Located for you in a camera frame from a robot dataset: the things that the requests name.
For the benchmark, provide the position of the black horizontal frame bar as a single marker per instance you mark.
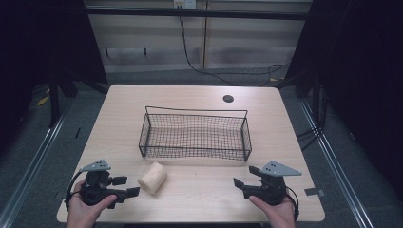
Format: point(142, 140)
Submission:
point(196, 13)

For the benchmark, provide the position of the dark round table grommet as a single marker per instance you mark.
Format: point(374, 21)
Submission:
point(228, 98)

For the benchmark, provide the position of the black metal stand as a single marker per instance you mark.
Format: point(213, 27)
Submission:
point(54, 101)

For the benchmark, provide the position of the metal floor rail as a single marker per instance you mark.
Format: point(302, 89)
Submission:
point(335, 164)
point(28, 167)

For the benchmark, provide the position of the white wall socket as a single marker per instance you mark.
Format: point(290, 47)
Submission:
point(184, 3)

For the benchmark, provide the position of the black curtain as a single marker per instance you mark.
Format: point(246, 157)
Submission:
point(38, 47)
point(358, 79)

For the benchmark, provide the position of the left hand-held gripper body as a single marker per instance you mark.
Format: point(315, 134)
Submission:
point(95, 188)

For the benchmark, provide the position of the person's left hand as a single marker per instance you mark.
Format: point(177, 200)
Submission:
point(84, 210)

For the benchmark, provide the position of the person's right hand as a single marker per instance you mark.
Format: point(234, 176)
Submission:
point(277, 213)

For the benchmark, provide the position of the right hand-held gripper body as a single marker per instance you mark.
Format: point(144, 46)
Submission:
point(272, 186)

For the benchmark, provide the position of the pale beige cylindrical roll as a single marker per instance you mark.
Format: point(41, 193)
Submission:
point(152, 178)

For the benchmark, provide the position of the small black tape strip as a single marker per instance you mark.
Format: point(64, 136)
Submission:
point(77, 133)

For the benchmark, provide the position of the yellow tape piece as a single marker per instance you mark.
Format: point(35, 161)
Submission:
point(43, 100)

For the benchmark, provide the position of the grey tape piece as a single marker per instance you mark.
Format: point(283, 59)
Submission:
point(314, 192)

